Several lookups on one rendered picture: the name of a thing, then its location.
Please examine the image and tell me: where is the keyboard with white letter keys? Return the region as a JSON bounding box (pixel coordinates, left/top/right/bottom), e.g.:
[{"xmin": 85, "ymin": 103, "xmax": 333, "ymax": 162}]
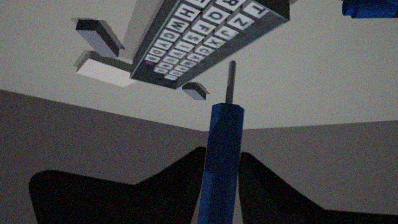
[{"xmin": 129, "ymin": 0, "xmax": 290, "ymax": 90}]

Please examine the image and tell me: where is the black marker with blue cap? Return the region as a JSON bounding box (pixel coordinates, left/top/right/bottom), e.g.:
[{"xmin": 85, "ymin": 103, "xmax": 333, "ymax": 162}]
[{"xmin": 342, "ymin": 0, "xmax": 398, "ymax": 19}]

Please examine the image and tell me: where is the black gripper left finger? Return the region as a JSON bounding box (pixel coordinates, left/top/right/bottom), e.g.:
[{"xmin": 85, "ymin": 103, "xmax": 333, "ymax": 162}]
[{"xmin": 28, "ymin": 147, "xmax": 206, "ymax": 224}]

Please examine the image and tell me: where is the blue stylus with grey tip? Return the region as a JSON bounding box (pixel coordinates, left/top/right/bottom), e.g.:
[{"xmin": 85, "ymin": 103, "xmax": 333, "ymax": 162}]
[{"xmin": 197, "ymin": 61, "xmax": 245, "ymax": 224}]

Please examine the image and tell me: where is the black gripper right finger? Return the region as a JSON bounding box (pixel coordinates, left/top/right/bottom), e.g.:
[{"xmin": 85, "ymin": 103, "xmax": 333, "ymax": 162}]
[{"xmin": 238, "ymin": 152, "xmax": 398, "ymax": 224}]

